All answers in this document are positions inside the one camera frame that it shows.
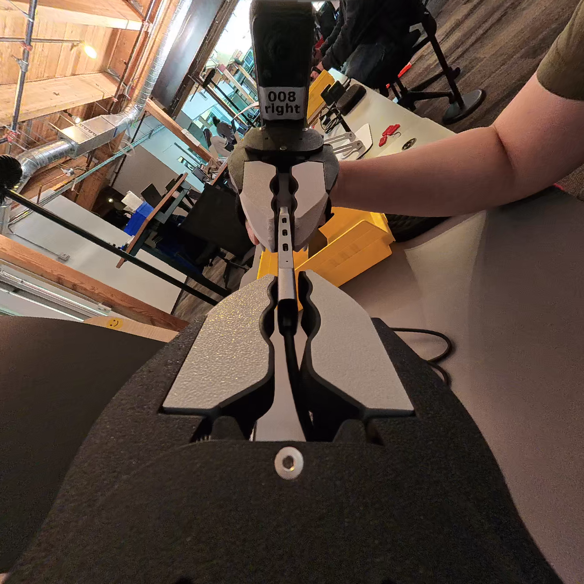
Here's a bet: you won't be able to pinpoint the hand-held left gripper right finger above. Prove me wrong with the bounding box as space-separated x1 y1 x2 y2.
298 269 416 415

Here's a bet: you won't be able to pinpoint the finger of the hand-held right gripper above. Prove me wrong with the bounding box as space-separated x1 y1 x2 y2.
290 161 331 252
237 161 281 252

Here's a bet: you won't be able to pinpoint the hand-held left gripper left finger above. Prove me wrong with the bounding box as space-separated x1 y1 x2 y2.
161 274 278 411

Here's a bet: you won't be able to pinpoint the thin black hub cable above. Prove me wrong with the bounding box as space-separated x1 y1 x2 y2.
279 301 452 441

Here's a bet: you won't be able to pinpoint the grey usb hub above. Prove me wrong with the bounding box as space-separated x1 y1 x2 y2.
274 205 300 303

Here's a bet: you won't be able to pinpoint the person's right forearm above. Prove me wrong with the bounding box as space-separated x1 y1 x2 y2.
337 73 584 219

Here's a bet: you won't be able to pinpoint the yellow plastic bin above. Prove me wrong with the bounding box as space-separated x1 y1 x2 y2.
308 71 336 121
257 207 396 316

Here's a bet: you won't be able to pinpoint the white board stand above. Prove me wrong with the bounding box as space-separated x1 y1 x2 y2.
326 124 373 161

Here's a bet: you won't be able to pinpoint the dark ribbed object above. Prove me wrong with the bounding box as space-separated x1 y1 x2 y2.
385 214 461 243

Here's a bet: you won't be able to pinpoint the blue plastic bin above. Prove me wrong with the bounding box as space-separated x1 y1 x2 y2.
125 201 154 234

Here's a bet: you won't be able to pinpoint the silver ventilation ducts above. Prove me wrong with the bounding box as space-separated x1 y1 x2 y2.
14 0 183 183

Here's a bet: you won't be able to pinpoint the black boom pole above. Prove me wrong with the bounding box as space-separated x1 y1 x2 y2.
0 186 231 304

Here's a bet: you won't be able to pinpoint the wooden board with black panel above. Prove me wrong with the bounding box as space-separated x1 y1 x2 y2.
0 315 189 571

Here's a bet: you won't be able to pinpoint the black fuzzy microphone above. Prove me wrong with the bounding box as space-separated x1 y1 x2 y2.
0 155 23 203

